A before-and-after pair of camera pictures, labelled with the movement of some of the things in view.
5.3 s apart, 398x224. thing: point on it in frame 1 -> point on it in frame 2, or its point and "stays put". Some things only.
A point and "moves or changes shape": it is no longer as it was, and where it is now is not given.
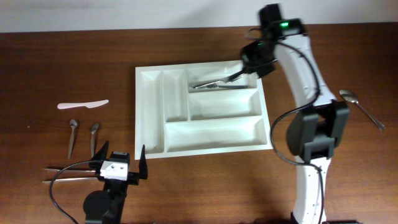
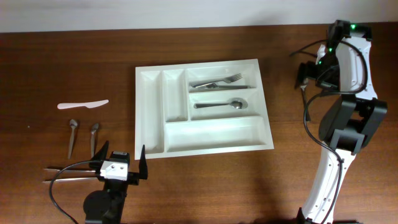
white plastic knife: x=89 y=104 stays put
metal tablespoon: x=352 y=97 moves or changes shape
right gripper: x=249 y=69 -> x=301 y=75
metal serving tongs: x=69 y=177 stays put
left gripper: x=133 y=178 stays put
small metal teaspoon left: x=73 y=123 stays put
